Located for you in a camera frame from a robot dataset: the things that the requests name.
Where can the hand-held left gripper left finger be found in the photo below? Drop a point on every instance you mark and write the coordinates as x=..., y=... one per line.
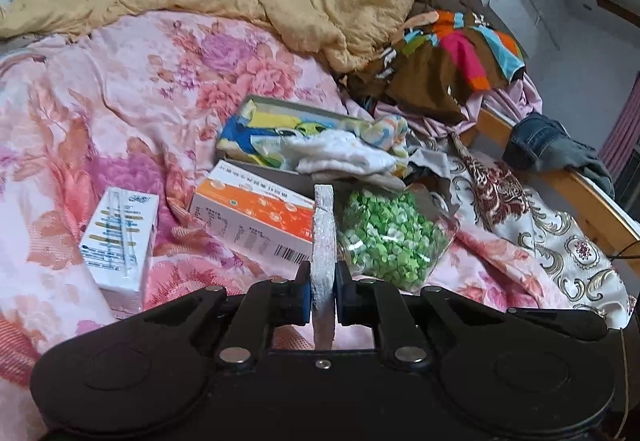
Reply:
x=302, y=296

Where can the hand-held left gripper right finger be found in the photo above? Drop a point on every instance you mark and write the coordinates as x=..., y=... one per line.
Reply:
x=342, y=296

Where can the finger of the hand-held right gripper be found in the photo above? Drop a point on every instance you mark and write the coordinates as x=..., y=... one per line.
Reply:
x=565, y=325

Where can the white cartoon print packet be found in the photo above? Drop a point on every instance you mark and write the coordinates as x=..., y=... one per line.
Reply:
x=323, y=241

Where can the white quilted cloth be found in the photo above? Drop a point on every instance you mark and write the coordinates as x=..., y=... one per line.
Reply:
x=340, y=151

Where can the pastel striped sock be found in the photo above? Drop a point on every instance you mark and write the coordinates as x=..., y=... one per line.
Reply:
x=385, y=131

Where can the grey cardboard box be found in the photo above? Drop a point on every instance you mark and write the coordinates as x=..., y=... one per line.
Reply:
x=243, y=108

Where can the bag of green pieces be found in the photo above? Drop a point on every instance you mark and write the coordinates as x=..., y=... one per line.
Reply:
x=395, y=236

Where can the cream ornate patterned blanket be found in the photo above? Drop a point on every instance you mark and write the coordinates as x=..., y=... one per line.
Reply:
x=550, y=246

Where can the orange and white box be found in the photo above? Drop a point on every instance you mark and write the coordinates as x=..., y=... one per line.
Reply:
x=250, y=216

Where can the grey cloth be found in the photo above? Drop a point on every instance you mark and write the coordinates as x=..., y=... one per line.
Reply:
x=430, y=161

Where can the cartoon print cloth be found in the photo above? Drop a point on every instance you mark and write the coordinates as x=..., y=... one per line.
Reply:
x=265, y=131

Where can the blue denim jeans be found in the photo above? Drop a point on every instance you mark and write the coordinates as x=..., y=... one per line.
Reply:
x=540, y=141

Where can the small white blue box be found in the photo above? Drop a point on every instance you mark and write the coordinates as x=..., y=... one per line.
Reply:
x=120, y=241

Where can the pink curtain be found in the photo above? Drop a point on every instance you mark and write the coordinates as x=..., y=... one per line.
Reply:
x=622, y=131

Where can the lilac cloth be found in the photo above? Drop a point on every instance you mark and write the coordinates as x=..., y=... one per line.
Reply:
x=505, y=103

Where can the colourful striped brown garment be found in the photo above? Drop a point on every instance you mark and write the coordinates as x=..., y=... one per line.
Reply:
x=435, y=71

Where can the wooden bed rail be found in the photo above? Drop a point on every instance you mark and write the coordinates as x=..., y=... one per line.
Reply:
x=590, y=206

